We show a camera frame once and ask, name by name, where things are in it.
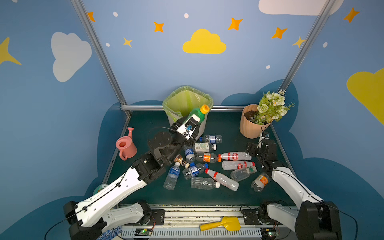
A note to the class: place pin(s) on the white bottle red label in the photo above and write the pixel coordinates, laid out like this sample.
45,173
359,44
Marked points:
235,165
234,156

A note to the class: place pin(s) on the small bottle blue label back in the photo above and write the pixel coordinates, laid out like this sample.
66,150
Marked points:
213,139

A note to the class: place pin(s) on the green bottle yellow cap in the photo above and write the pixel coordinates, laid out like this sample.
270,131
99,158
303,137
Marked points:
200,112

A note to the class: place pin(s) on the aluminium frame left post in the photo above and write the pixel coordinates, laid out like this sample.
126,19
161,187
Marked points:
88,26

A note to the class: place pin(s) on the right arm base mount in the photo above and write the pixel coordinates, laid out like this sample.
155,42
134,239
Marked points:
257,217

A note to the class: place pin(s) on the clear bottle blue label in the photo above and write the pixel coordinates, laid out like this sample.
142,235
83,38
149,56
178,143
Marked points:
189,153
194,169
172,177

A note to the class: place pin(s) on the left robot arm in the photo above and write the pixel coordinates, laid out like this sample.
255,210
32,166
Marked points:
92,217

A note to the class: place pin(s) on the clear bottle orange label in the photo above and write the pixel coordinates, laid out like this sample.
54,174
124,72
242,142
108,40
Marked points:
260,182
208,157

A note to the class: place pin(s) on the green white tape roll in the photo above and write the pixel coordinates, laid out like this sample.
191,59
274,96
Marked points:
99,188

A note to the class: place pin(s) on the clear bottle blue label upright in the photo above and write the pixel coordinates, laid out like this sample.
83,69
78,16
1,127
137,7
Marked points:
189,153

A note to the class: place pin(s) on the yellow plastic shovel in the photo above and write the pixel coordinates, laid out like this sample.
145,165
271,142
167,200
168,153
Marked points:
229,223

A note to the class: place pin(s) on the brown coffee bottle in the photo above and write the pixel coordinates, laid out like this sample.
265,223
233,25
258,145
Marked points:
180,159

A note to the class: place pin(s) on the aluminium frame post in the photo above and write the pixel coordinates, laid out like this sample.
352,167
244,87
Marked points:
306,46
88,26

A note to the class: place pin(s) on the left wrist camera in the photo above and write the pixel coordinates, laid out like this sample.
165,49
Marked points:
188,127

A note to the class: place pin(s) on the clear empty bottle white cap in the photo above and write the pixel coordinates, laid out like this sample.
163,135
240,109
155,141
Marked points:
204,183

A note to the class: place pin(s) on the white waste bin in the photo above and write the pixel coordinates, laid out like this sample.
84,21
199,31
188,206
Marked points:
188,128

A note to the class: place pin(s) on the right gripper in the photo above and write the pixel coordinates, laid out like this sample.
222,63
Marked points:
267,147

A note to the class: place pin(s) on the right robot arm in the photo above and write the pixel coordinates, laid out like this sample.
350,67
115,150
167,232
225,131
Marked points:
314,219

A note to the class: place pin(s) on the beige ribbed flower pot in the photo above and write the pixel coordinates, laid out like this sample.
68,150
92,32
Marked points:
247,128

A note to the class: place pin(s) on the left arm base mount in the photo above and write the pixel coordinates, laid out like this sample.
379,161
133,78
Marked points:
153,217

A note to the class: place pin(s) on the aluminium frame right post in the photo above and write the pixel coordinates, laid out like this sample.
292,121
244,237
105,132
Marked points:
306,46

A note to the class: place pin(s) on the white bottle red cap diagonal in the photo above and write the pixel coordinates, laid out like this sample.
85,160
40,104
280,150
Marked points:
223,180

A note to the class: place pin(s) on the clear bottle green white label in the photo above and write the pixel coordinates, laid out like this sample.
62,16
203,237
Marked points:
204,147

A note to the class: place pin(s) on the clear bottle green cap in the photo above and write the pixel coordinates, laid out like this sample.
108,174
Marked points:
242,174

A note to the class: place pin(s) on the pink watering can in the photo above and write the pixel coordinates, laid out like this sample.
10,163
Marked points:
126,146

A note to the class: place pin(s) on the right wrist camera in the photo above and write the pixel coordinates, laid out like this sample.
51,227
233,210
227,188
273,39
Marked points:
264,135

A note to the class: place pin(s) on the white cable duct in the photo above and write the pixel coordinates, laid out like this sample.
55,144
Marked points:
129,232

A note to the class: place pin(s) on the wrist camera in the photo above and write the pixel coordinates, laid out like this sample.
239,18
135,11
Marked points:
264,135
188,127

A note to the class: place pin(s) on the white artificial flowers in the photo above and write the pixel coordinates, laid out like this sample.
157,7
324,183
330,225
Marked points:
272,107

